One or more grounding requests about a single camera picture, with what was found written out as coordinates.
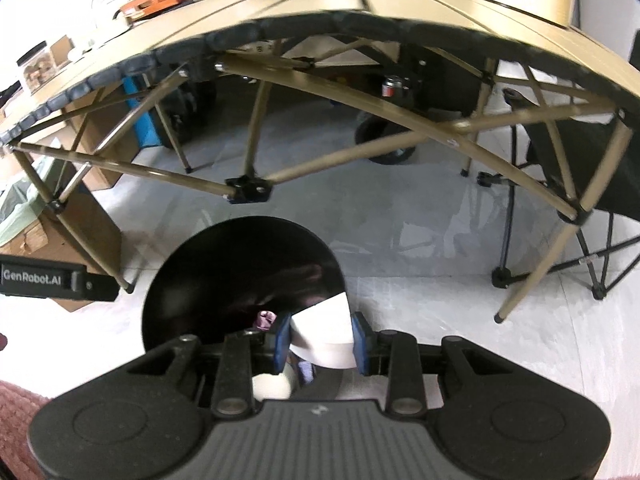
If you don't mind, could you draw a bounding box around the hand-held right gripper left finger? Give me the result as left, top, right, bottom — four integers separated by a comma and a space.
125, 311, 293, 418

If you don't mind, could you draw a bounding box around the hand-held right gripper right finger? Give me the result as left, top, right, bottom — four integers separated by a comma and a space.
351, 311, 508, 417

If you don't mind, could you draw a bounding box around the white half-round sponge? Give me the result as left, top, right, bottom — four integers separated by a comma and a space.
290, 292, 356, 368

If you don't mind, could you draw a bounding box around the white wedge sponge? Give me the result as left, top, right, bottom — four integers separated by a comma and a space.
252, 372, 293, 403

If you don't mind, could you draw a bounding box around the black round base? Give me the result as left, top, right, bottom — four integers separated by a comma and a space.
141, 216, 347, 401

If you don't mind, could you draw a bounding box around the large cardboard box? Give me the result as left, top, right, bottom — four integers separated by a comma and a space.
0, 155, 123, 313

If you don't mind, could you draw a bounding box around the pale green plastic bag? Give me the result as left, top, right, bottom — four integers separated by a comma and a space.
0, 155, 66, 248

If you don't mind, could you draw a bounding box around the pink fuzzy clothing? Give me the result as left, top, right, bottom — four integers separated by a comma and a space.
0, 380, 51, 480

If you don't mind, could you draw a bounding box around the blue foam board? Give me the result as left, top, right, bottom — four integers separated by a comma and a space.
125, 72, 163, 151

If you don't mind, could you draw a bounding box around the clear snack jar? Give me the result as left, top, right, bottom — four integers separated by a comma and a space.
16, 42, 57, 95

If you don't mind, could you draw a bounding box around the small tan box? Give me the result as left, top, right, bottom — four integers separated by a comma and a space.
50, 35, 75, 68

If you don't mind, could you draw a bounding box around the black folding chair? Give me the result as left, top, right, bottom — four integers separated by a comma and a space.
462, 87, 640, 301

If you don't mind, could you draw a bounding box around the tan folding table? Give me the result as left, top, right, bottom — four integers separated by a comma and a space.
0, 0, 640, 323

